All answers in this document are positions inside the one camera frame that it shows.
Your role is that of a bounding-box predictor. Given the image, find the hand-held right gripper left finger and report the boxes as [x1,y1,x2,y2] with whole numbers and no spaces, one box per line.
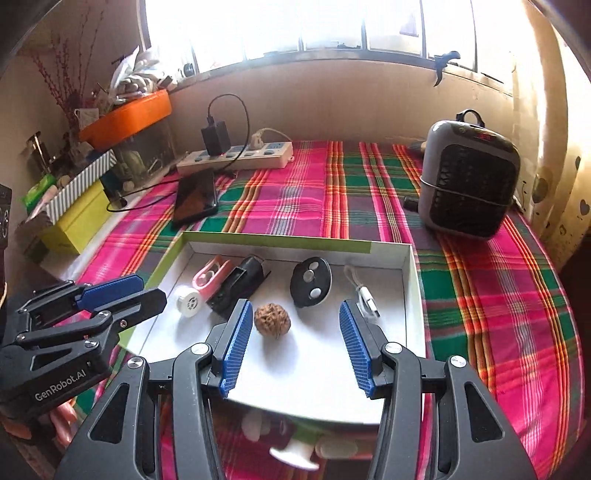
[58,298,254,480]

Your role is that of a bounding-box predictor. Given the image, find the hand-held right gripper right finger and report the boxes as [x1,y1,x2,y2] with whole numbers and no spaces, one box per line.
[338,298,539,480]

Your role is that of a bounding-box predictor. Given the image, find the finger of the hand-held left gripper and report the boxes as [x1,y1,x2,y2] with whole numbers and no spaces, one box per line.
[14,288,168,360]
[18,274,145,333]

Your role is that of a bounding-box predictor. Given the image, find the green white cardboard box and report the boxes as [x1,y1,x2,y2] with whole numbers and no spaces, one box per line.
[124,231,428,425]

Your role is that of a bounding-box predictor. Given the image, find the brown walnut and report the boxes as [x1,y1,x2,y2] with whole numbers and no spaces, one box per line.
[254,302,293,337]

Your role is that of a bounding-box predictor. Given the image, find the white usb cable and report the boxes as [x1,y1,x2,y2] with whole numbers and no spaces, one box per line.
[343,264,382,320]

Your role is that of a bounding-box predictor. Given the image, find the black rectangular charger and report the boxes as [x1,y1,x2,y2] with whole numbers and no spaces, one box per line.
[206,255,272,318]

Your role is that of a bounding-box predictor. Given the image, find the white round knob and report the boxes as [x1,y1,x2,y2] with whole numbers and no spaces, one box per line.
[241,410,265,443]

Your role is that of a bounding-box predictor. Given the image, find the black round key fob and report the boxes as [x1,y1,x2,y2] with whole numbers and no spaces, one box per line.
[290,257,333,309]

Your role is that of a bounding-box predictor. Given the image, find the green white spool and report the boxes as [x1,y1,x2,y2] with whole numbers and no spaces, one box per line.
[270,436,321,472]

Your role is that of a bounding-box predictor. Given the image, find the person's left hand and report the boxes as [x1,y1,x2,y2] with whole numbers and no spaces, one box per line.
[46,398,78,448]

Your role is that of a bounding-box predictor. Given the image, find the yellow cardboard box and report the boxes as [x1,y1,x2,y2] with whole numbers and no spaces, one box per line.
[39,180,114,254]

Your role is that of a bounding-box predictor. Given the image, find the white grey striped box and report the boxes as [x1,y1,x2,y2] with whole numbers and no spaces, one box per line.
[44,150,117,224]

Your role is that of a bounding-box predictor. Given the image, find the pink green plaid tablecloth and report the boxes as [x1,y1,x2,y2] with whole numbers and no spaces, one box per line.
[46,138,585,480]

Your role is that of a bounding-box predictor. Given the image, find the black smartphone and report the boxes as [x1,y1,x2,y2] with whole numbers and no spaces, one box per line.
[172,168,219,227]

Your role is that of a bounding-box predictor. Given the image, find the green tissue packet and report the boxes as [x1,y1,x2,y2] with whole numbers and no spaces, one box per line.
[23,174,57,206]

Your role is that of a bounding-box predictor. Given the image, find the clear glass tank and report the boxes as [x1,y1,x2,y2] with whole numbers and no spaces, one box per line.
[111,122,178,185]

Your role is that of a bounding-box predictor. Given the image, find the orange tray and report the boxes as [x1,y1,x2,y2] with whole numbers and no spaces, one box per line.
[78,90,173,149]

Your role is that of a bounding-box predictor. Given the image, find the black charger adapter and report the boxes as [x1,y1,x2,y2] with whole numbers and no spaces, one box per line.
[201,121,230,158]

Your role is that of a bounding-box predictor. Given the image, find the white power strip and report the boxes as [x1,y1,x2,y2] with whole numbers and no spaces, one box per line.
[177,141,295,176]

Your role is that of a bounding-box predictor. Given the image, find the grey portable heater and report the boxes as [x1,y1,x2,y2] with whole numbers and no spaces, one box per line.
[418,109,522,238]

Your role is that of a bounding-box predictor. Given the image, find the white power plug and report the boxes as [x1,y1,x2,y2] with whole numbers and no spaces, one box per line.
[250,128,293,149]

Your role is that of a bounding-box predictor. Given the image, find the white plastic bag clutter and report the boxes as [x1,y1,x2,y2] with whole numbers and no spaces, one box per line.
[92,46,178,116]

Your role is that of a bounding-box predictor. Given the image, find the dried red branches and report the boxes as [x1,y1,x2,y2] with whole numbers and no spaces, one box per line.
[28,9,107,134]

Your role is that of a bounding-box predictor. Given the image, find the black window latch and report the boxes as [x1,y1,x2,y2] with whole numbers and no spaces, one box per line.
[434,51,461,88]

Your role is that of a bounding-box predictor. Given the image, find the black charging cable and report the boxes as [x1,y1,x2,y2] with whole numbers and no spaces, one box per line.
[105,95,252,214]

